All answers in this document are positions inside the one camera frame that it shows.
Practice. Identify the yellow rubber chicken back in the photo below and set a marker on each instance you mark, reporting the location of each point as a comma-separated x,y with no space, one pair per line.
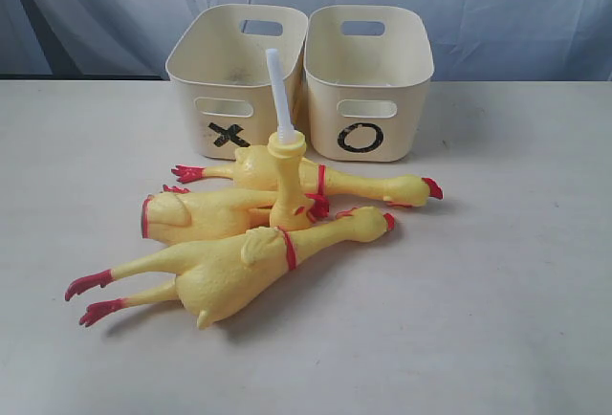
253,168

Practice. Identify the yellow rubber chicken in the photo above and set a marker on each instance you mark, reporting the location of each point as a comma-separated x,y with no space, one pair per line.
253,168
216,279

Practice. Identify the yellow rubber chicken front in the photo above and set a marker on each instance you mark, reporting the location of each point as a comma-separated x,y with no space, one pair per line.
216,279

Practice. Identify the headless yellow rubber chicken body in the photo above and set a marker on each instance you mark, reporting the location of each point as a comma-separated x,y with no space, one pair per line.
178,215

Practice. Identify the cream bin marked O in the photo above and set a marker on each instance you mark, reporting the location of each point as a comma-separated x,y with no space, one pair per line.
367,73

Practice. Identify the cream bin marked X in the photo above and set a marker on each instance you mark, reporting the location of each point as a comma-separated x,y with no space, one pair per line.
219,70

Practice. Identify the white backdrop curtain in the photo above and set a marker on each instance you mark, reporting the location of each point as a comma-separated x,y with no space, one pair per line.
471,39

